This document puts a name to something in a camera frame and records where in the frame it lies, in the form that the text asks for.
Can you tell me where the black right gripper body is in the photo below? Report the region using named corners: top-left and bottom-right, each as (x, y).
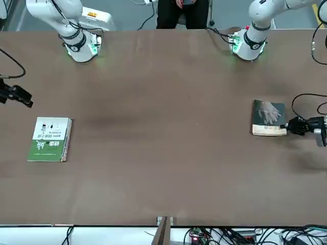
top-left (0, 78), bottom-right (13, 104)

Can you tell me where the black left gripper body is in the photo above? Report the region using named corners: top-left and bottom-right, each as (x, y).
top-left (307, 116), bottom-right (326, 134)

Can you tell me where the dark book with hand cover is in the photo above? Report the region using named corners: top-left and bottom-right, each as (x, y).
top-left (251, 99), bottom-right (288, 137)

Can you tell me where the green and white book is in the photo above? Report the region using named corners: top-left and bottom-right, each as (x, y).
top-left (27, 116), bottom-right (71, 162)

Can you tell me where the thin white-spined book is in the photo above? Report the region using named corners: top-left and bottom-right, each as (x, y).
top-left (60, 118), bottom-right (73, 162)

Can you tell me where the white box with orange label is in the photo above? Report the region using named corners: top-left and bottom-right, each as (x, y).
top-left (81, 6), bottom-right (113, 32)

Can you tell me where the grey power strip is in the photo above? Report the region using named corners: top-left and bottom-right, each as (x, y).
top-left (237, 229), bottom-right (262, 241)

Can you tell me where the grey chair leg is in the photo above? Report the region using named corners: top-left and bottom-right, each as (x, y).
top-left (207, 0), bottom-right (216, 27)

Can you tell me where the circuit board with red light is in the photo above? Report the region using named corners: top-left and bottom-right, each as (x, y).
top-left (187, 226), bottom-right (208, 243)

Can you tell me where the person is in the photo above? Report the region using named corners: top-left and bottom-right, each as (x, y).
top-left (155, 0), bottom-right (209, 30)

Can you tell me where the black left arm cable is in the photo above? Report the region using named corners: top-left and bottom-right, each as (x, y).
top-left (291, 21), bottom-right (327, 120)

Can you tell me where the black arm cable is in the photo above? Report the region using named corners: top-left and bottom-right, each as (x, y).
top-left (291, 21), bottom-right (327, 120)
top-left (0, 48), bottom-right (26, 79)

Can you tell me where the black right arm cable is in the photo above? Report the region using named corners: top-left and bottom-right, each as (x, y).
top-left (0, 48), bottom-right (26, 79)

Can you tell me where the black right base cable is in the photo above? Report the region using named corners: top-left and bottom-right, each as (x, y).
top-left (76, 24), bottom-right (105, 34)

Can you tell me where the black base cable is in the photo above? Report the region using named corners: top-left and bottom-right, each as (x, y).
top-left (205, 27), bottom-right (236, 43)
top-left (76, 24), bottom-right (105, 34)

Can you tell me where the black left base cable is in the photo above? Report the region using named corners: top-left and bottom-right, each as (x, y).
top-left (205, 27), bottom-right (236, 43)

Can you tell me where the aluminium frame post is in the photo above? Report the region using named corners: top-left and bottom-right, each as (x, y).
top-left (152, 215), bottom-right (177, 245)

